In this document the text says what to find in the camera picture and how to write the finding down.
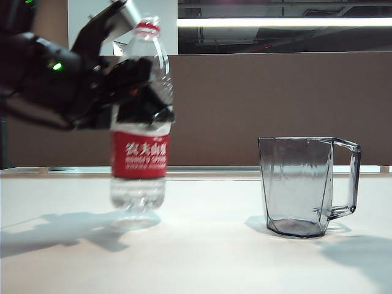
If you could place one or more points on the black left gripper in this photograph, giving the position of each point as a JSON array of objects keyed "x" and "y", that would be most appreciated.
[{"x": 92, "y": 92}]

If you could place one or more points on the red label mineral water bottle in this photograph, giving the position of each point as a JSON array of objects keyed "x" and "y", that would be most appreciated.
[{"x": 139, "y": 159}]

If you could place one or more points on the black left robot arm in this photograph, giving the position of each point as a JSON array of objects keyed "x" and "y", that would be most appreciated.
[{"x": 36, "y": 76}]

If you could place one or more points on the grey transparent plastic mug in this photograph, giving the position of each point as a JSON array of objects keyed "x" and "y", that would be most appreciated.
[{"x": 294, "y": 183}]

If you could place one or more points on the beige square column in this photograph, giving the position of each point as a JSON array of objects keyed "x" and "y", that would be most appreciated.
[{"x": 55, "y": 18}]

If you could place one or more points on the brown desk partition panel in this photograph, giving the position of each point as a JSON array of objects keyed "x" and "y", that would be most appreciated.
[{"x": 245, "y": 107}]

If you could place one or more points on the bright ceiling light strip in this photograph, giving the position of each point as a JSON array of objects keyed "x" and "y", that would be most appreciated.
[{"x": 275, "y": 22}]

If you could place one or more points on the dark glass window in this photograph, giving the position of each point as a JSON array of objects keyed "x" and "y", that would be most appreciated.
[{"x": 306, "y": 39}]

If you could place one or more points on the white wall box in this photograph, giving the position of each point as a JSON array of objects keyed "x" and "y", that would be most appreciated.
[{"x": 119, "y": 49}]

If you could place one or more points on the left wrist camera housing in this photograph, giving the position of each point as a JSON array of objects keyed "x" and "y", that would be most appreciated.
[{"x": 128, "y": 15}]

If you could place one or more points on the long aluminium partition base rail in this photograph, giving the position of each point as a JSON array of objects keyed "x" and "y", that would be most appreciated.
[{"x": 214, "y": 168}]

